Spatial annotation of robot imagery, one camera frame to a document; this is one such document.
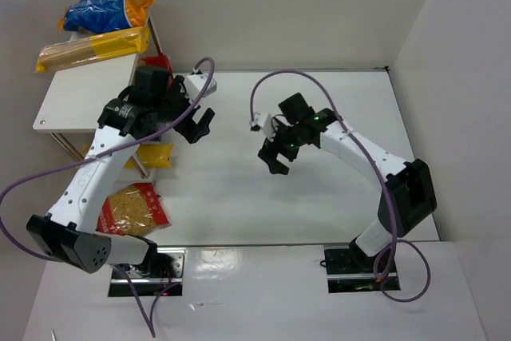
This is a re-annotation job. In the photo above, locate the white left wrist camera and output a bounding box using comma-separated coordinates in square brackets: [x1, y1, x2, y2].
[184, 73, 217, 101]

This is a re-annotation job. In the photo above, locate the red pasta bag on shelf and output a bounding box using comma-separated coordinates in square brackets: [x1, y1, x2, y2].
[137, 54, 173, 77]

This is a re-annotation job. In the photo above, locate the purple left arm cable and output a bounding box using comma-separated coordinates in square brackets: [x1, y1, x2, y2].
[0, 56, 216, 338]

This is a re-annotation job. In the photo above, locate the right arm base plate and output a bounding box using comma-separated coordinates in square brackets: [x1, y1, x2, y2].
[319, 244, 400, 294]

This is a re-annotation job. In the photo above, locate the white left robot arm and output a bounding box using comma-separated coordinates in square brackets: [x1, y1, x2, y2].
[26, 65, 216, 274]

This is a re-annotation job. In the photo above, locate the white metal shelf unit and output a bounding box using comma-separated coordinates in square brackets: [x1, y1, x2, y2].
[32, 9, 171, 182]

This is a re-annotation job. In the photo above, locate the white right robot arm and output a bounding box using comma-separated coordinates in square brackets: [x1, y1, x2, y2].
[251, 93, 437, 258]

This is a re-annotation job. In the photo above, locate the yellow spaghetti packet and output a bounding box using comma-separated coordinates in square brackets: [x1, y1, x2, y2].
[35, 26, 150, 73]

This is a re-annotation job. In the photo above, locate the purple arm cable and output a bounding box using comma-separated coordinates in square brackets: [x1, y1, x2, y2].
[0, 56, 216, 338]
[249, 69, 432, 303]

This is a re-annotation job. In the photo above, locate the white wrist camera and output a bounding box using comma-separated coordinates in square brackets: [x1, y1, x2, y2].
[184, 73, 217, 101]
[250, 112, 276, 142]

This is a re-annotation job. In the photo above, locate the yellow pasta bag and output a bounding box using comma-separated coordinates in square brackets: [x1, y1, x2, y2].
[77, 142, 176, 170]

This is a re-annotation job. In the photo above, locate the blue orange pasta bag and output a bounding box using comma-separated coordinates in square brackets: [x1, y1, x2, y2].
[57, 0, 156, 34]

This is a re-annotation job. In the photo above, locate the red fusilli pasta bag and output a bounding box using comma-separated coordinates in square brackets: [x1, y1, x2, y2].
[97, 183, 171, 236]

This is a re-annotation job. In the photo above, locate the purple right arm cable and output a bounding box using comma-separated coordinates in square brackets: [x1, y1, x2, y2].
[249, 69, 432, 303]

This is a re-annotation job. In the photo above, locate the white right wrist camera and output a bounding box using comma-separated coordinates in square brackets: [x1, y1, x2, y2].
[250, 112, 276, 142]

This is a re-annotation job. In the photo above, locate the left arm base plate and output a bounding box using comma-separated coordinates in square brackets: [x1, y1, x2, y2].
[108, 247, 186, 298]

